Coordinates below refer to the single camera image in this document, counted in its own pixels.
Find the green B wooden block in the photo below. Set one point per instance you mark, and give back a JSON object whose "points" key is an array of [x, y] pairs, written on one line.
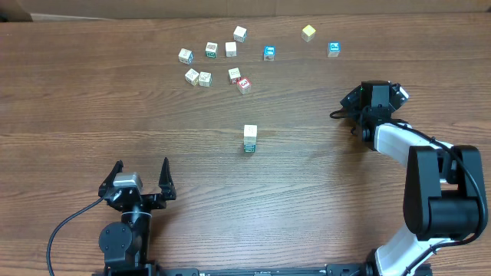
{"points": [[211, 49]]}

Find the wooden block numeral one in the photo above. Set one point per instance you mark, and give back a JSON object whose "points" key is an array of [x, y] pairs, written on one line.
{"points": [[234, 75]]}

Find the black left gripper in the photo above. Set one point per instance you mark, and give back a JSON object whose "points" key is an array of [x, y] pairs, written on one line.
{"points": [[139, 198]]}

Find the green sided wooden block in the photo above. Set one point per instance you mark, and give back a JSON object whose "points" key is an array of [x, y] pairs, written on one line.
{"points": [[205, 79]]}

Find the blue top wooden block middle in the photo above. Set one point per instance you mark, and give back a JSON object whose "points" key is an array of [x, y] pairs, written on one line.
{"points": [[269, 53]]}

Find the blue sided wooden block left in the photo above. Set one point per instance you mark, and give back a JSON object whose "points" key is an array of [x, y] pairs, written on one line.
{"points": [[186, 56]]}

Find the X marked wooden block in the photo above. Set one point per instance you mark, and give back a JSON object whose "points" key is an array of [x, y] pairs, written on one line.
{"points": [[192, 77]]}

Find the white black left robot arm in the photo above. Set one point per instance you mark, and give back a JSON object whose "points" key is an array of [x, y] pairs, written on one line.
{"points": [[126, 243]]}

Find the red three wooden block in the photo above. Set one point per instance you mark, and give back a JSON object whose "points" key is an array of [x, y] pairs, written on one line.
{"points": [[244, 85]]}

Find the blue X wooden block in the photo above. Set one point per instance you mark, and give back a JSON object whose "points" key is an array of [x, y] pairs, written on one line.
{"points": [[250, 132]]}

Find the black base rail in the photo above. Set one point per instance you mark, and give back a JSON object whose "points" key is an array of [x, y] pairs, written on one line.
{"points": [[268, 271]]}

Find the blue top wooden block right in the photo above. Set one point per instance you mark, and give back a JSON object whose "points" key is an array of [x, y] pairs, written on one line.
{"points": [[334, 49]]}

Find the plain wooden block blue H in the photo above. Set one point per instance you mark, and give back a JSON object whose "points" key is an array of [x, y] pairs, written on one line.
{"points": [[250, 141]]}

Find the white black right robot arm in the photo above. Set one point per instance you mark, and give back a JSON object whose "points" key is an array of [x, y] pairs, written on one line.
{"points": [[445, 201]]}

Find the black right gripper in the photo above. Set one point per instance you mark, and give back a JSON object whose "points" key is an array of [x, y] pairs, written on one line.
{"points": [[351, 100]]}

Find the yellow top wooden block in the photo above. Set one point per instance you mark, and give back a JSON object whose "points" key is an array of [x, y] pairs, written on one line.
{"points": [[308, 33]]}

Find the green letter wooden block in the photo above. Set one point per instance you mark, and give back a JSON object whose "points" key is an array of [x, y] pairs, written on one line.
{"points": [[249, 148]]}

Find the plain wooden block red side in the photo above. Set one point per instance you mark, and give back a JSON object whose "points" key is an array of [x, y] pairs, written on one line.
{"points": [[231, 49]]}

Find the wooden block top centre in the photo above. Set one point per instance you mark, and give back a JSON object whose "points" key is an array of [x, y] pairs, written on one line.
{"points": [[240, 34]]}

